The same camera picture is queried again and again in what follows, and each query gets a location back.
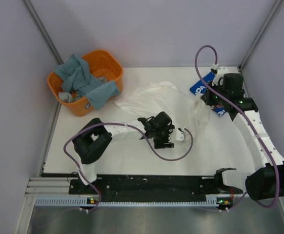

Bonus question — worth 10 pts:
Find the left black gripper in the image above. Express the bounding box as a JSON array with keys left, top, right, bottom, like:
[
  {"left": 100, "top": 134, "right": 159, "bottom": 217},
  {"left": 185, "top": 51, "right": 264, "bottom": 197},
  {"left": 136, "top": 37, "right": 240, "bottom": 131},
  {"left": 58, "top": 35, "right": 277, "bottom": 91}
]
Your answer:
[{"left": 153, "top": 125, "right": 175, "bottom": 149}]

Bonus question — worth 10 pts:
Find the white t shirt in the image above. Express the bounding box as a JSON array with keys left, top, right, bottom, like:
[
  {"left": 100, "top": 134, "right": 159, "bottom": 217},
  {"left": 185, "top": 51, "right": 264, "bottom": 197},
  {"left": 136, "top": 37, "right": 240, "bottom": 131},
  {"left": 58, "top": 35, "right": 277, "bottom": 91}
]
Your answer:
[{"left": 115, "top": 81, "right": 210, "bottom": 133}]

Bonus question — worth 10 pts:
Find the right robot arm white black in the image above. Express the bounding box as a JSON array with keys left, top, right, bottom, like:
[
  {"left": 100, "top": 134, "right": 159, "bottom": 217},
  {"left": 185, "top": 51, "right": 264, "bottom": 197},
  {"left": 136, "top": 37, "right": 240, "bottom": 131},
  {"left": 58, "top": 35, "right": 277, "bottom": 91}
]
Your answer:
[{"left": 202, "top": 73, "right": 284, "bottom": 201}]

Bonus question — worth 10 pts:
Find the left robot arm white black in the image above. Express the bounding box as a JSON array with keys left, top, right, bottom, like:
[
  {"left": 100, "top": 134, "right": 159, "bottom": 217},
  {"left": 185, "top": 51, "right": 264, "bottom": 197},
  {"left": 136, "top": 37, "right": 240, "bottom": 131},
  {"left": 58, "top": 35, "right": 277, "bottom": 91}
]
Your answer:
[{"left": 72, "top": 112, "right": 175, "bottom": 194}]

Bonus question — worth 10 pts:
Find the blue folded t shirt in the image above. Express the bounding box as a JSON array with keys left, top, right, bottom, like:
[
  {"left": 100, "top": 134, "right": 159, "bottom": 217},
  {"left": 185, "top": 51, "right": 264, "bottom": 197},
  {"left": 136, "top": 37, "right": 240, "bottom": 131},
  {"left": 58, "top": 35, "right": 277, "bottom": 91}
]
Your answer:
[{"left": 189, "top": 72, "right": 225, "bottom": 117}]

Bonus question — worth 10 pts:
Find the orange plastic basket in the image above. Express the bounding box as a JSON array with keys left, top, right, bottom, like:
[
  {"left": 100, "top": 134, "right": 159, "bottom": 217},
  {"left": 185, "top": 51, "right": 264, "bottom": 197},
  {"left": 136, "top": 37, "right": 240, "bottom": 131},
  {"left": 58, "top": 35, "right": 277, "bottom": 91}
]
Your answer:
[{"left": 47, "top": 50, "right": 123, "bottom": 117}]

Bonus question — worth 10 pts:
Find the teal grey t shirt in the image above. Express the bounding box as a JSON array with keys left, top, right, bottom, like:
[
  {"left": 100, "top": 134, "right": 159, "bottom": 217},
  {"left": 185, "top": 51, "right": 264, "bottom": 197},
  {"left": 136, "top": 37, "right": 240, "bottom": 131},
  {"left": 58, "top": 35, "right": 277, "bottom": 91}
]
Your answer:
[{"left": 54, "top": 54, "right": 121, "bottom": 110}]

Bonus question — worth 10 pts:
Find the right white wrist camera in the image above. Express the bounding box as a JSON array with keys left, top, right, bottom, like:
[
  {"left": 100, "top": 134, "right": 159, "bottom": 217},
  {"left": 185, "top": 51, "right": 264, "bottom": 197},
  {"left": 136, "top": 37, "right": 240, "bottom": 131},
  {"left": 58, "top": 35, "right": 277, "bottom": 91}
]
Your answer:
[{"left": 211, "top": 64, "right": 238, "bottom": 86}]

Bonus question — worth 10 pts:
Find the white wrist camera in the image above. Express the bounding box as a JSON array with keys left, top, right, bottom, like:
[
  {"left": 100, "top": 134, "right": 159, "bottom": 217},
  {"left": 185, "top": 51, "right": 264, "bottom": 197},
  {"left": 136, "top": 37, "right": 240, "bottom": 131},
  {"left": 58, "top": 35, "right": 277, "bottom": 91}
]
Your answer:
[
  {"left": 169, "top": 127, "right": 186, "bottom": 143},
  {"left": 211, "top": 64, "right": 238, "bottom": 86}
]

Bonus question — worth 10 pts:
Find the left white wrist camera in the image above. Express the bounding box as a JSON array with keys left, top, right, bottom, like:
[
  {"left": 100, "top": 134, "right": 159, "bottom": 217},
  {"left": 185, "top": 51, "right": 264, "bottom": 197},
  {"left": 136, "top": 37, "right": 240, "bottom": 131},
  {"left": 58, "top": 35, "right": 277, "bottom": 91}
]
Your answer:
[{"left": 169, "top": 127, "right": 186, "bottom": 143}]

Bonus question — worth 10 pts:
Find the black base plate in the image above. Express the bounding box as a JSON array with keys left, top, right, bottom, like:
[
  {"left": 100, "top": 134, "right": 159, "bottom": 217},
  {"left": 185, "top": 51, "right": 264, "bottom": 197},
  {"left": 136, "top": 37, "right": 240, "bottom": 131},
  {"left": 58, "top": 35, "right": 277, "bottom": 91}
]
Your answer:
[{"left": 68, "top": 174, "right": 243, "bottom": 202}]

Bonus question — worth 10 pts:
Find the grey slotted cable duct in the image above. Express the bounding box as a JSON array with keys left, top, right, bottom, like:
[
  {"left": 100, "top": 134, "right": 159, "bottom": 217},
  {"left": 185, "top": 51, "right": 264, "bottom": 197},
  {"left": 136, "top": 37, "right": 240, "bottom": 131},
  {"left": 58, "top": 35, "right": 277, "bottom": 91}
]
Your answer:
[{"left": 35, "top": 196, "right": 220, "bottom": 208}]

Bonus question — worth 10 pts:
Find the aluminium frame rail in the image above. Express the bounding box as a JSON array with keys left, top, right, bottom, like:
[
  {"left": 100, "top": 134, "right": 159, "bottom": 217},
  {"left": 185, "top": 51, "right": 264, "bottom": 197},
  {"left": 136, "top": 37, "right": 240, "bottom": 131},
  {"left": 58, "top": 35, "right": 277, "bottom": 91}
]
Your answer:
[{"left": 25, "top": 177, "right": 70, "bottom": 196}]

